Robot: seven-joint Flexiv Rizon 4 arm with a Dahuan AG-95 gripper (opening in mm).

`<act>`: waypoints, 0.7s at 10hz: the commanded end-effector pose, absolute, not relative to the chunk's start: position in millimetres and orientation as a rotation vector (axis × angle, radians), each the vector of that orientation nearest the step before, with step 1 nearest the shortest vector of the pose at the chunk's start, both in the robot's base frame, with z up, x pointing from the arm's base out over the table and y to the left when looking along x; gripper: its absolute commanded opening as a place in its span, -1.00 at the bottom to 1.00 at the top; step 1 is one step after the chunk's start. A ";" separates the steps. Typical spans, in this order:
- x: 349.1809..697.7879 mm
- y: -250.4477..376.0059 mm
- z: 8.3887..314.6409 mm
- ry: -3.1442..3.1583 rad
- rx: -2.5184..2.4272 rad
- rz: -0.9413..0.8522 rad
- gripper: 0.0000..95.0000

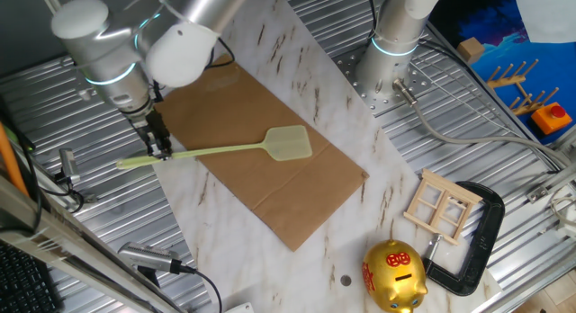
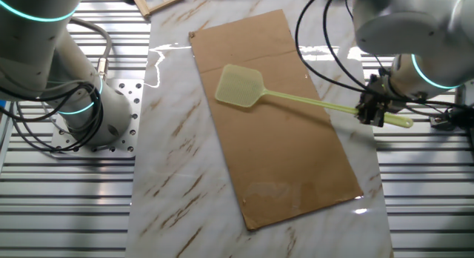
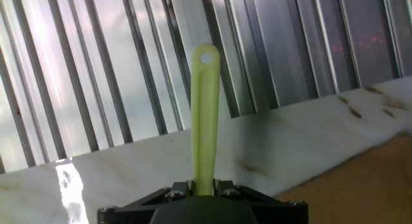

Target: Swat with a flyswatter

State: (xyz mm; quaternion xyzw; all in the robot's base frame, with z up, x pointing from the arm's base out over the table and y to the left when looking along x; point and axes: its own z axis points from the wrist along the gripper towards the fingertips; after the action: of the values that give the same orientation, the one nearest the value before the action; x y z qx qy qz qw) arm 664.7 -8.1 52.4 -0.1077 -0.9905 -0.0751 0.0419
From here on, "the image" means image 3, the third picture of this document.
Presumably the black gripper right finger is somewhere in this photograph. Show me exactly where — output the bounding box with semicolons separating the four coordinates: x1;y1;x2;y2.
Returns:
213;179;309;224

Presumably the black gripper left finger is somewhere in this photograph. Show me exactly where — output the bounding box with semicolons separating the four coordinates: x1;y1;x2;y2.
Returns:
97;180;194;224

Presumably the yellow-green plastic flyswatter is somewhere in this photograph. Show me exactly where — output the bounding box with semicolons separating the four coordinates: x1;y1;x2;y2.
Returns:
190;42;221;197

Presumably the white marble board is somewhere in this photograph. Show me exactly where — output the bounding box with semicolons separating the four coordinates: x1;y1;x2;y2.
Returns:
0;75;412;224

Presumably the brown cardboard sheet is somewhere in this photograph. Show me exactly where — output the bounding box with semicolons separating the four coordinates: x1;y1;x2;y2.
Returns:
276;132;412;224

